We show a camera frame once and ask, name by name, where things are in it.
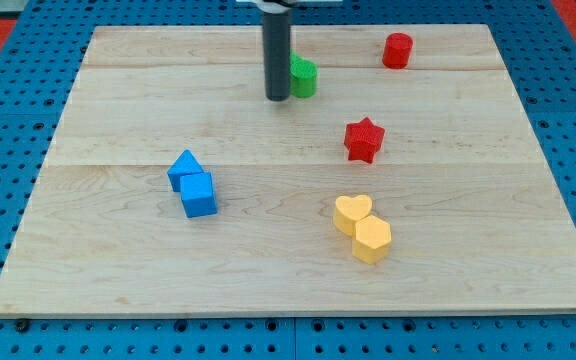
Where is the green cylinder block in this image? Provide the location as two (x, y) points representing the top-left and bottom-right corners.
(290, 59), (318, 98)

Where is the red star block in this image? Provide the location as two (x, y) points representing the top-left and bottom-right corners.
(344, 117), (385, 164)

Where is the green star block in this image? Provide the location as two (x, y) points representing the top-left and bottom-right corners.
(290, 51), (302, 64)

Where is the yellow heart block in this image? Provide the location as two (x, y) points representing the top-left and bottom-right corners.
(332, 194), (373, 237)

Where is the blue cube block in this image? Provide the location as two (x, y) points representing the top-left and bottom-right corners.
(180, 172), (217, 218)

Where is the yellow hexagon block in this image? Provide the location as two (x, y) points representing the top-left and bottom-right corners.
(351, 215), (392, 264)

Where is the blue triangle block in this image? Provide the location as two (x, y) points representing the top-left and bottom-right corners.
(167, 149), (204, 192)

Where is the light wooden board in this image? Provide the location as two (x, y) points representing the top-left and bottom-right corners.
(0, 24), (576, 319)

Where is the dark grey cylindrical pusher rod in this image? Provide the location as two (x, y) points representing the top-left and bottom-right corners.
(259, 2), (292, 102)

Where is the red cylinder block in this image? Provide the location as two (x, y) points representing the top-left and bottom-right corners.
(382, 32), (414, 69)

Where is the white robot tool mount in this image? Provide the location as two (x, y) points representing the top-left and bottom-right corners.
(236, 0), (344, 7)

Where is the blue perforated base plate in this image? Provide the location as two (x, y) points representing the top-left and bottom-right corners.
(0, 0), (576, 359)

